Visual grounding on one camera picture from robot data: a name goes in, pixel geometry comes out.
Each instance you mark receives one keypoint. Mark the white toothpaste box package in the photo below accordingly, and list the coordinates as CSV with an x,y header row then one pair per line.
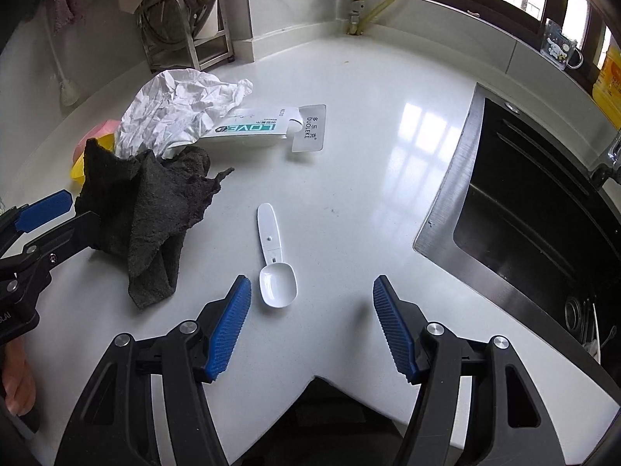
x,y
303,127

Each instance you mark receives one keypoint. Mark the white brush with handle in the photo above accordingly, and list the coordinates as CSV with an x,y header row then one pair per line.
x,y
69,90

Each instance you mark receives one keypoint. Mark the glass mug with print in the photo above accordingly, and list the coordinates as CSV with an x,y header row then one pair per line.
x,y
561,51

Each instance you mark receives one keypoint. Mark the white paper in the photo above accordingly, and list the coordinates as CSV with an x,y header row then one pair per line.
x,y
174,109

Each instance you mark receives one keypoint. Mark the metal dish rack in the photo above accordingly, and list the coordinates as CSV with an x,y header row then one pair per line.
x,y
211,46

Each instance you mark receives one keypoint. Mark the black cloth rag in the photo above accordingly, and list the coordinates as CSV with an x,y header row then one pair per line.
x,y
146,205

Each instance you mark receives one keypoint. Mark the chrome faucet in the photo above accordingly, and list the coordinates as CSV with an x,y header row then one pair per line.
x,y
608,164

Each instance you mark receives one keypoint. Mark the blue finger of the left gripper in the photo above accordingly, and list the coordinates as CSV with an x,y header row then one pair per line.
x,y
34,215

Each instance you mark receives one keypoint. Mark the pink plastic dish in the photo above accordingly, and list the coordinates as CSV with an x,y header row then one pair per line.
x,y
101,130

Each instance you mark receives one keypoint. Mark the person's left hand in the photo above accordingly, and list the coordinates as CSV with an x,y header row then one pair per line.
x,y
18,379

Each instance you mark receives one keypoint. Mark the yellow oil bottle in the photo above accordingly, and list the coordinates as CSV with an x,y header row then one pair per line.
x,y
607,88

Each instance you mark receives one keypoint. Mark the black kitchen sink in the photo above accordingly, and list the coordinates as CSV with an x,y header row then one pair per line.
x,y
517,219

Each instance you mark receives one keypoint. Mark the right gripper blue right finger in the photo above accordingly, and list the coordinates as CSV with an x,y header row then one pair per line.
x,y
401,343

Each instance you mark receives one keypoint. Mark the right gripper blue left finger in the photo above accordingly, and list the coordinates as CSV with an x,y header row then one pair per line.
x,y
222,321

